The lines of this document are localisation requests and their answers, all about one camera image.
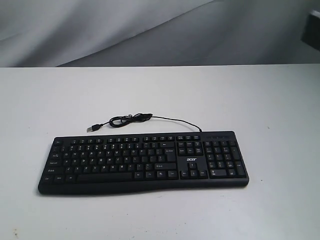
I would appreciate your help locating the black Acer keyboard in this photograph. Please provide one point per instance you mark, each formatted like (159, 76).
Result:
(129, 163)

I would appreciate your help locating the grey backdrop cloth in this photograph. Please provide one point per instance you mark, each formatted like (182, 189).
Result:
(140, 33)

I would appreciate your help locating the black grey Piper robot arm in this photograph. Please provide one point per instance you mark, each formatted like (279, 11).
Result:
(311, 31)

